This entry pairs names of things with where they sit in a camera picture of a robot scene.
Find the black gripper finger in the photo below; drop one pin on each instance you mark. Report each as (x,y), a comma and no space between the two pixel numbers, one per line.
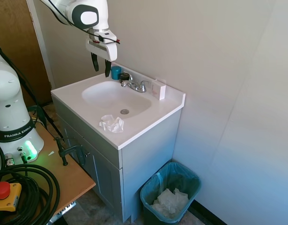
(95,62)
(108,69)

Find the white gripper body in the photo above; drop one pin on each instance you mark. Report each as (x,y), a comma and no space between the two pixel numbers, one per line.
(104,50)

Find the white tissue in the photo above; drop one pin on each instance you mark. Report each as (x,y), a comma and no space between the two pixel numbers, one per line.
(113,125)

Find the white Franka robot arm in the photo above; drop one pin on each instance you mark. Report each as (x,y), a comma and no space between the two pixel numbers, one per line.
(8,93)

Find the blue-green plastic bin liner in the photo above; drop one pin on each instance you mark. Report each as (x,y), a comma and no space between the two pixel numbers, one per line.
(174,174)

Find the dark teal trash bin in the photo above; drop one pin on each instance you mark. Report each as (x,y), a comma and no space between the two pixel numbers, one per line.
(153,216)

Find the teal plastic cup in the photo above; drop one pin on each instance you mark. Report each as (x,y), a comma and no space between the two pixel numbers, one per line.
(116,73)

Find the black round jar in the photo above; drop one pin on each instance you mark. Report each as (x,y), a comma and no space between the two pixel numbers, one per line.
(124,76)

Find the chrome sink drain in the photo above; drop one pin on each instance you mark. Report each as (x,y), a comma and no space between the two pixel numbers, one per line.
(124,111)

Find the white cardboard box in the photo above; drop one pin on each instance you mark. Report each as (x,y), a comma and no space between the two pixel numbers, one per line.
(159,90)

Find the white vanity sink top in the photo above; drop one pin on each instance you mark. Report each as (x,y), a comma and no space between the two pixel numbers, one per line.
(143,122)

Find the brown wooden door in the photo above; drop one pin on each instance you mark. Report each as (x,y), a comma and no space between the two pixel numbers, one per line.
(15,30)

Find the small white paper scrap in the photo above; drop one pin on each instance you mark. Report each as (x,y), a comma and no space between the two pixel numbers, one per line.
(51,153)

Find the grey vanity cabinet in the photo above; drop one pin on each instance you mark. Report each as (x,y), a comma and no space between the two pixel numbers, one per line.
(148,164)

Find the wooden work table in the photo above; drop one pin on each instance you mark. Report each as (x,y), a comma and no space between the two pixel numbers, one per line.
(68,178)

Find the crumpled white paper towels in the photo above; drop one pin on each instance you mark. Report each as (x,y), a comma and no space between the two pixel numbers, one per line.
(169,201)

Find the yellow emergency stop button box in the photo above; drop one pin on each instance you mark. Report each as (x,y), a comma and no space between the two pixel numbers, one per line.
(12,199)

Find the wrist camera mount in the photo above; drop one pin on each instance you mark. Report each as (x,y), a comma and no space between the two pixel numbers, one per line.
(107,36)

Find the black wall baseboard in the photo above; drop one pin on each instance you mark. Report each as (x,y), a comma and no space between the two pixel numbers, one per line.
(209,212)

